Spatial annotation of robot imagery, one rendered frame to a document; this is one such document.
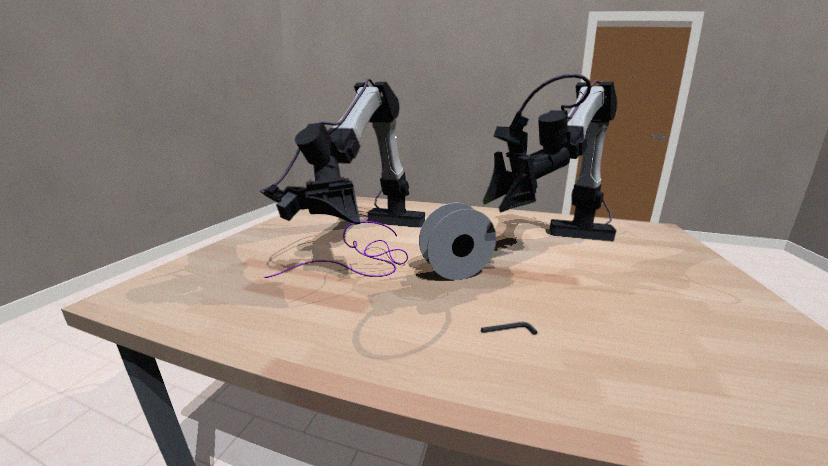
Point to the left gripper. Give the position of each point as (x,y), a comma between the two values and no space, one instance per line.
(523,167)

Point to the grey cable reel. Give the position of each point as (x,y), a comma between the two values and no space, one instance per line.
(457,240)

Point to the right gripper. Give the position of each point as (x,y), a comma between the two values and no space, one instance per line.
(343,207)

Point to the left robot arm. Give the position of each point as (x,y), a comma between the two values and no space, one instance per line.
(553,127)

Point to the black hex key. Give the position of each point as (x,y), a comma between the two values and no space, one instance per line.
(508,326)

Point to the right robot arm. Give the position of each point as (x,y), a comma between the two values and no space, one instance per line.
(318,146)

